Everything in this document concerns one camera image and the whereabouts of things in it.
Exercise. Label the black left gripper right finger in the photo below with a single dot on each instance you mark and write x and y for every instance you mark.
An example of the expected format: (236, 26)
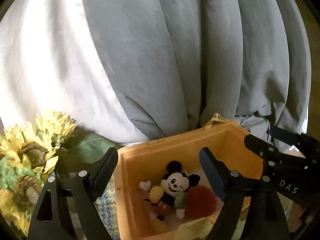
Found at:
(265, 219)

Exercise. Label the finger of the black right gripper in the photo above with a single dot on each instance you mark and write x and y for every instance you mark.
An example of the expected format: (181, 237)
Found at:
(257, 152)
(301, 141)

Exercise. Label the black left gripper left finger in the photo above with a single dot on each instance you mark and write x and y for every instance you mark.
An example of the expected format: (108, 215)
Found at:
(51, 218)

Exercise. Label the yellow blue plaid mat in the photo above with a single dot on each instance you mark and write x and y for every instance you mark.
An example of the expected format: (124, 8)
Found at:
(106, 208)

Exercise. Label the red fluffy pompom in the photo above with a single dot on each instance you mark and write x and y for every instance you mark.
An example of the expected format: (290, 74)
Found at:
(201, 202)

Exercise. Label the yellow sunflower bouquet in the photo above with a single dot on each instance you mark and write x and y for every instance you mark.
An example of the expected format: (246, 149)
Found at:
(31, 152)

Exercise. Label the orange plastic storage box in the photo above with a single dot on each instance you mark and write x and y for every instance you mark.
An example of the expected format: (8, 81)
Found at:
(148, 162)

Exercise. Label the Mickey Mouse plush toy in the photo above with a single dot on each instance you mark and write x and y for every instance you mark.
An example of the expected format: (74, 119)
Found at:
(170, 193)

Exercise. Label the grey curtain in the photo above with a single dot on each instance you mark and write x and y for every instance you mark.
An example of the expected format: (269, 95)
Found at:
(173, 64)

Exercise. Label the white sheer curtain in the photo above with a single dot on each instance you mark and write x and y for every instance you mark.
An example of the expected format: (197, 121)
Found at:
(49, 63)

